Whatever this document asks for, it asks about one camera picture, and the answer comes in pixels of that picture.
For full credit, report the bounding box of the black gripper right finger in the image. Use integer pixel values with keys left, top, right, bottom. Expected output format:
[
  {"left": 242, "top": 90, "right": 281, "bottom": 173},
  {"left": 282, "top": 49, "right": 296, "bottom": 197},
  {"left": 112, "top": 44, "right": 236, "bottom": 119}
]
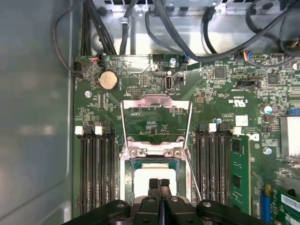
[{"left": 159, "top": 178, "right": 267, "bottom": 225}]

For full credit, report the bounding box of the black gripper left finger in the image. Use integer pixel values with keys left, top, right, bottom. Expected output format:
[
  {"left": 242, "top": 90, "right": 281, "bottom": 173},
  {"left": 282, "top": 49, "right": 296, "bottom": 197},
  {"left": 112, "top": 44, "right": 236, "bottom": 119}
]
[{"left": 67, "top": 178, "right": 160, "bottom": 225}]

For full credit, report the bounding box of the thin metal locking lever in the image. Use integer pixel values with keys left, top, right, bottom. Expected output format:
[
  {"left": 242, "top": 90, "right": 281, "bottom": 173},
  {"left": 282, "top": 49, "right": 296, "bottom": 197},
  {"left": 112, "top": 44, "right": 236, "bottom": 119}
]
[{"left": 184, "top": 147, "right": 203, "bottom": 203}]

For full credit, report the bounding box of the cpu with silver lid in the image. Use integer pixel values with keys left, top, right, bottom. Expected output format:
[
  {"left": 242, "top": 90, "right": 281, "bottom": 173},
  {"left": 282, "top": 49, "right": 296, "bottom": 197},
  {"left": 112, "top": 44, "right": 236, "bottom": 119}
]
[{"left": 130, "top": 157, "right": 181, "bottom": 204}]

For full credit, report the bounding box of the silver socket cover frame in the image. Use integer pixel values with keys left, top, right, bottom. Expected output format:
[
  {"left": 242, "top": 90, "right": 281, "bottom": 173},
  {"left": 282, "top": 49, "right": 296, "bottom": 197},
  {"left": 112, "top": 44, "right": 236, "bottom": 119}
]
[{"left": 120, "top": 93, "right": 194, "bottom": 150}]

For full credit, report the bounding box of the cpu socket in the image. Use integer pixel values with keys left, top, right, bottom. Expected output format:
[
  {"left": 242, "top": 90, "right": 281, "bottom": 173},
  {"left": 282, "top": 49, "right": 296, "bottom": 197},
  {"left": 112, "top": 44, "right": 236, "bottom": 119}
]
[{"left": 118, "top": 137, "right": 196, "bottom": 207}]

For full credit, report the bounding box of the ram slot black latch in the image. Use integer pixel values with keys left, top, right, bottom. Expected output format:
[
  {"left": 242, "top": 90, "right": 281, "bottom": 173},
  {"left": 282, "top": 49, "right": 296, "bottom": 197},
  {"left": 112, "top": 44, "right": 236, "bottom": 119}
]
[
  {"left": 104, "top": 126, "right": 117, "bottom": 215},
  {"left": 83, "top": 126, "right": 98, "bottom": 215},
  {"left": 217, "top": 123, "right": 232, "bottom": 207},
  {"left": 195, "top": 123, "right": 207, "bottom": 207}
]

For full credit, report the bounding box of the ram slot white latch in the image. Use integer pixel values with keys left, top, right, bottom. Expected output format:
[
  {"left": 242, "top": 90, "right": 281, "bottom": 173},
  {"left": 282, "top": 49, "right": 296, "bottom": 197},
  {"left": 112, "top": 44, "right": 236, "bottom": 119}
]
[
  {"left": 94, "top": 126, "right": 107, "bottom": 215},
  {"left": 207, "top": 123, "right": 218, "bottom": 207},
  {"left": 74, "top": 126, "right": 89, "bottom": 215},
  {"left": 231, "top": 126, "right": 243, "bottom": 141}
]

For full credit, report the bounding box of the blue expansion slot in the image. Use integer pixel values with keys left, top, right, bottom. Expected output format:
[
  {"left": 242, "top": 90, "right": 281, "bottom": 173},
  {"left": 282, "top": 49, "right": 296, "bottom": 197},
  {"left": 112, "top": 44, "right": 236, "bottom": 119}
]
[{"left": 259, "top": 184, "right": 270, "bottom": 223}]

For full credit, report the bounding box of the green ram stick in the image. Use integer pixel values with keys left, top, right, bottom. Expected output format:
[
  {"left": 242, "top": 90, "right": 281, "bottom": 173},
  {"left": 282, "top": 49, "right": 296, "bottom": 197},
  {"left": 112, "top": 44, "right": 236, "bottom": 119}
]
[{"left": 230, "top": 135, "right": 251, "bottom": 213}]

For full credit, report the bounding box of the black green graphics card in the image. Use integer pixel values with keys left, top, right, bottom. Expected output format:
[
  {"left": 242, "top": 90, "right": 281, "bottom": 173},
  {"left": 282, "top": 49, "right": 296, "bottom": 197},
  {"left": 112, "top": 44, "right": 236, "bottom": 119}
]
[{"left": 275, "top": 188, "right": 300, "bottom": 225}]

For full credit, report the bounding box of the green motherboard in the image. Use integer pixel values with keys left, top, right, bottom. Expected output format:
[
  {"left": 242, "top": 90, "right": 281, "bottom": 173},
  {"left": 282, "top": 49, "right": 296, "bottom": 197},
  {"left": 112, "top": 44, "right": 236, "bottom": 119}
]
[{"left": 72, "top": 53, "right": 300, "bottom": 225}]

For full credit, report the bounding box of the silver finned heatsink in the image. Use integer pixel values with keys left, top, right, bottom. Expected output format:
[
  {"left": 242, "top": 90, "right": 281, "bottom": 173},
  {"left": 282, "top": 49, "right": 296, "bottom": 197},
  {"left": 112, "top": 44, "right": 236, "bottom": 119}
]
[{"left": 279, "top": 116, "right": 300, "bottom": 158}]

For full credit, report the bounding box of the round coin battery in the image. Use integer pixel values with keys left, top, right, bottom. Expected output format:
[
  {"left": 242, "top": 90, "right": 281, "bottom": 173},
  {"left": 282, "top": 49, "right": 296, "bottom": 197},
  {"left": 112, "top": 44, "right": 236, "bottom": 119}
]
[{"left": 97, "top": 70, "right": 119, "bottom": 91}]

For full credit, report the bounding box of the black grey pc case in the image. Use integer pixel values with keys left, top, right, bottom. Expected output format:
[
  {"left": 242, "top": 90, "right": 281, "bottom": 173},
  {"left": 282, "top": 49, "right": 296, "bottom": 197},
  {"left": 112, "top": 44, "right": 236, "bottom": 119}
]
[{"left": 0, "top": 0, "right": 300, "bottom": 225}]

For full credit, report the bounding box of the thin black wire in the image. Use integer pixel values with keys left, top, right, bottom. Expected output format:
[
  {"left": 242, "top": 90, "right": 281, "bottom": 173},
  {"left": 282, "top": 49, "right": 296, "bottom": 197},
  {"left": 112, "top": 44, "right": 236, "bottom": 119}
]
[{"left": 52, "top": 3, "right": 83, "bottom": 75}]

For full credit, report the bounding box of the coloured wire plug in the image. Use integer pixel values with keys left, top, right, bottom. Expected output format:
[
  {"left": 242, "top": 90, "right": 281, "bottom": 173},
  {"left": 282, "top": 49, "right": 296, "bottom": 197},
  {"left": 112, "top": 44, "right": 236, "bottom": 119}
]
[{"left": 234, "top": 50, "right": 253, "bottom": 62}]

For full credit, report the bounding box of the black sleeved cable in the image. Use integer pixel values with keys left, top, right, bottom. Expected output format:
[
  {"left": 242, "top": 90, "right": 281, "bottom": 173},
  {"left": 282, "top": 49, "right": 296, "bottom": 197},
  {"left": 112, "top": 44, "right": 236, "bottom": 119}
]
[{"left": 119, "top": 0, "right": 141, "bottom": 56}]

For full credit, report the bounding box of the black power cable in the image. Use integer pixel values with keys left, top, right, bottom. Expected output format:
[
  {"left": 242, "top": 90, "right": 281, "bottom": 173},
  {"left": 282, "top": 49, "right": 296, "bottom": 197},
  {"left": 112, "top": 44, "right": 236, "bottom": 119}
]
[
  {"left": 81, "top": 0, "right": 93, "bottom": 57},
  {"left": 88, "top": 0, "right": 117, "bottom": 57}
]

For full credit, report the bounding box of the black cable with plug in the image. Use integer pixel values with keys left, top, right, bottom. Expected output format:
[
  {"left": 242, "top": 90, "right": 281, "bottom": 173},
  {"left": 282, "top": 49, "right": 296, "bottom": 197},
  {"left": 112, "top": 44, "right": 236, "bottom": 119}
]
[{"left": 202, "top": 6, "right": 220, "bottom": 54}]

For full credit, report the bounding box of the thick black cable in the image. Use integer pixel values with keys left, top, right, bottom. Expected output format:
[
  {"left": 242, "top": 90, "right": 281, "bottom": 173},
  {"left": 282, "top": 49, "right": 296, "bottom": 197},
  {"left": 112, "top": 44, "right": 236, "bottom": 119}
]
[{"left": 144, "top": 0, "right": 300, "bottom": 63}]

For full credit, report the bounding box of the black looped cable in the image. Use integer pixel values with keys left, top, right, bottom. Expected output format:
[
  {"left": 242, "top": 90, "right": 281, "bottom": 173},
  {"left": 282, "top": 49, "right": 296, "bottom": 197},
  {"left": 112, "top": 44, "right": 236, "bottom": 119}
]
[{"left": 278, "top": 9, "right": 300, "bottom": 57}]

